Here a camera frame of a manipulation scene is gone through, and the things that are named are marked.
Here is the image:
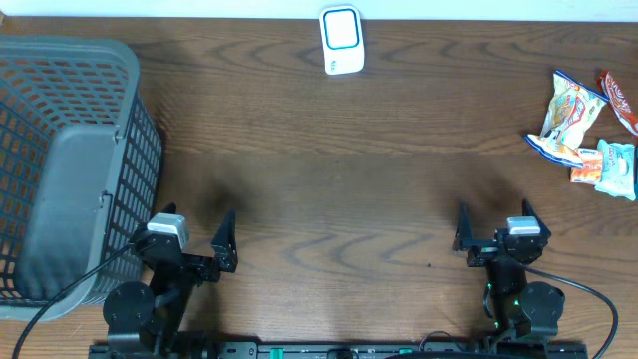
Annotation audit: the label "orange red snack bar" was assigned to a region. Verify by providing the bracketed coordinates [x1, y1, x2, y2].
[598, 71, 637, 137]

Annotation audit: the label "white barcode scanner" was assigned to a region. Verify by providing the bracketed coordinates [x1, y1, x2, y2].
[319, 5, 365, 76]

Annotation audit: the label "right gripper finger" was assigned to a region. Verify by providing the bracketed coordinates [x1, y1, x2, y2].
[521, 199, 537, 217]
[452, 202, 474, 251]

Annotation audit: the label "large snack chip bag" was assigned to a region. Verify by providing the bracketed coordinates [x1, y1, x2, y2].
[524, 70, 609, 169]

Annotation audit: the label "mint green wipes packet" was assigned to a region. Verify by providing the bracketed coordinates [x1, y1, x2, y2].
[594, 140, 636, 201]

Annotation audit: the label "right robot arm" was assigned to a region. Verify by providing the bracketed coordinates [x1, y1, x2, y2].
[453, 201, 565, 358]

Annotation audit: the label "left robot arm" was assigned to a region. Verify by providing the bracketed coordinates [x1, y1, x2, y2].
[89, 203, 238, 359]

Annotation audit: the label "grey plastic basket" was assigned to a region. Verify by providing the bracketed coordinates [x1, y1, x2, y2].
[1, 36, 163, 321]

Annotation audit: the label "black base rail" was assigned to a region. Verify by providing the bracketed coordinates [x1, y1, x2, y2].
[89, 340, 590, 359]

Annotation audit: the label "small orange tissue box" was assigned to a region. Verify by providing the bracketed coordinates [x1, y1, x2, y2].
[570, 149, 603, 185]

